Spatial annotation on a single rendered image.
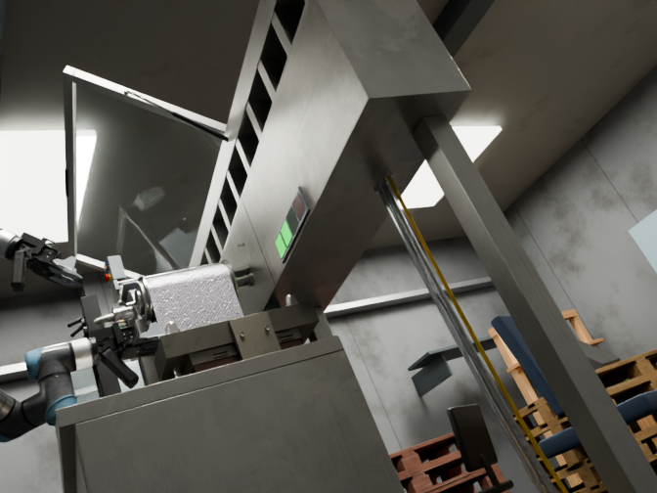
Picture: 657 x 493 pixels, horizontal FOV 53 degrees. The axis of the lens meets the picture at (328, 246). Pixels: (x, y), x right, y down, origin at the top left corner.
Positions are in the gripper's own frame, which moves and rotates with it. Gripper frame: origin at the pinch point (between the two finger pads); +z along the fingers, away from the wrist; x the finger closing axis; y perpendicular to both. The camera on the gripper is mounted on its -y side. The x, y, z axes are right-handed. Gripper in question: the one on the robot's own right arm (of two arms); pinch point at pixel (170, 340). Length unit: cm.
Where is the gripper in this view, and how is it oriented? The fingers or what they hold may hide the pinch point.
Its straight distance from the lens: 182.6
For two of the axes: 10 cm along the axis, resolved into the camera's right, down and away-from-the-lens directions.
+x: -3.0, 5.2, 8.0
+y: -3.7, -8.4, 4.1
